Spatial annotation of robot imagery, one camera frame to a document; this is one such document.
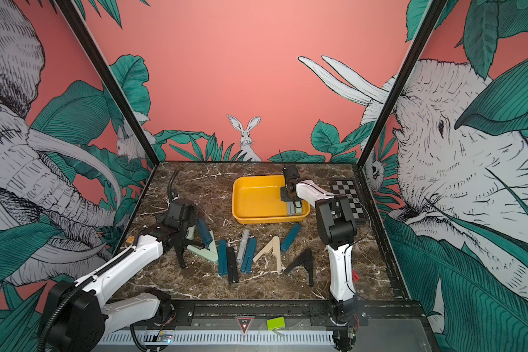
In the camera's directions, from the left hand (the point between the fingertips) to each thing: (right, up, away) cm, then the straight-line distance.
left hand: (182, 209), depth 85 cm
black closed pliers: (+20, -23, -3) cm, 31 cm away
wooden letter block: (-24, -13, +6) cm, 28 cm away
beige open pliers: (+36, -15, +4) cm, 40 cm away
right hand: (+43, +6, +20) cm, 48 cm away
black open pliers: (+49, -20, +2) cm, 53 cm away
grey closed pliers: (+24, -12, +6) cm, 28 cm away
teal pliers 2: (+44, -13, +8) cm, 47 cm away
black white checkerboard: (+73, +8, +22) cm, 77 cm away
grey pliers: (+44, -1, +14) cm, 47 cm away
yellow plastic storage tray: (+28, +2, +22) cm, 36 cm away
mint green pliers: (+48, -2, +14) cm, 50 cm away
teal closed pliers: (+17, -23, -3) cm, 28 cm away
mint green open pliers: (+11, -19, +2) cm, 22 cm away
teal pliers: (+6, -10, +8) cm, 15 cm away
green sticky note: (+36, -36, -14) cm, 53 cm away
